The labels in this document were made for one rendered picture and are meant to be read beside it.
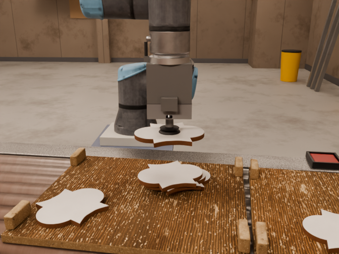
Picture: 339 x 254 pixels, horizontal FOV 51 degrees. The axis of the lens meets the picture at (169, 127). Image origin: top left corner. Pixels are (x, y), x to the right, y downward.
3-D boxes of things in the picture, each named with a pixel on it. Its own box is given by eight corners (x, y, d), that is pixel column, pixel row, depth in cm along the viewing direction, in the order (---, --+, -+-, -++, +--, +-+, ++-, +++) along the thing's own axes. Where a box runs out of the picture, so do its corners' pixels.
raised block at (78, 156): (79, 156, 91) (78, 146, 90) (86, 157, 91) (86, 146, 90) (69, 166, 86) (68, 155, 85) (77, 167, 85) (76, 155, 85)
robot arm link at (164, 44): (191, 32, 61) (144, 32, 61) (190, 58, 63) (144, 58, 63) (189, 29, 68) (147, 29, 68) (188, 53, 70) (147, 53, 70)
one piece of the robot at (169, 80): (140, 44, 60) (143, 136, 65) (193, 44, 60) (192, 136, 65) (145, 40, 69) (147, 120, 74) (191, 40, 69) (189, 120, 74)
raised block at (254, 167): (249, 168, 84) (250, 157, 84) (257, 169, 84) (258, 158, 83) (249, 179, 79) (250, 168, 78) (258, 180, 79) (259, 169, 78)
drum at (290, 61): (280, 82, 682) (283, 51, 664) (276, 78, 717) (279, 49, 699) (300, 82, 679) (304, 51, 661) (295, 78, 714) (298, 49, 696)
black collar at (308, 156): (305, 156, 97) (305, 150, 96) (334, 157, 96) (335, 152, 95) (312, 168, 89) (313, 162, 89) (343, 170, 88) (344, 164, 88)
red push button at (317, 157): (308, 157, 96) (309, 152, 95) (332, 159, 95) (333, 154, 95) (314, 167, 90) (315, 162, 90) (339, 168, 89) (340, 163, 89)
